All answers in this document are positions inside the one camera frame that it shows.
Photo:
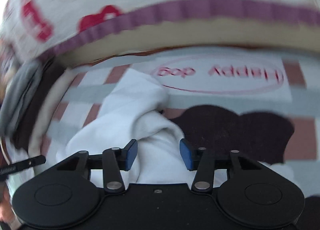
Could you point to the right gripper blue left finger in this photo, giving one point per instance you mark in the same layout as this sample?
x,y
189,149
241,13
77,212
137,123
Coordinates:
x,y
115,160

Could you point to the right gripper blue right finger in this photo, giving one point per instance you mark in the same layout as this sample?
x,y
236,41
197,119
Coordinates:
x,y
200,160

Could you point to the white garment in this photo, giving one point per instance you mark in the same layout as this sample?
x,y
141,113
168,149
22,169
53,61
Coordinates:
x,y
133,110

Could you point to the grey folded garment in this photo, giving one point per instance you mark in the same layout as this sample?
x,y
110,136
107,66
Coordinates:
x,y
18,97

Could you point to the checkered pink grey blanket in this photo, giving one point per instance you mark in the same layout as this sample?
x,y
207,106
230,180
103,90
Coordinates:
x,y
242,81

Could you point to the white cartoon print quilt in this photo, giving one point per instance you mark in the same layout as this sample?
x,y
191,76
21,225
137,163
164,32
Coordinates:
x,y
84,30

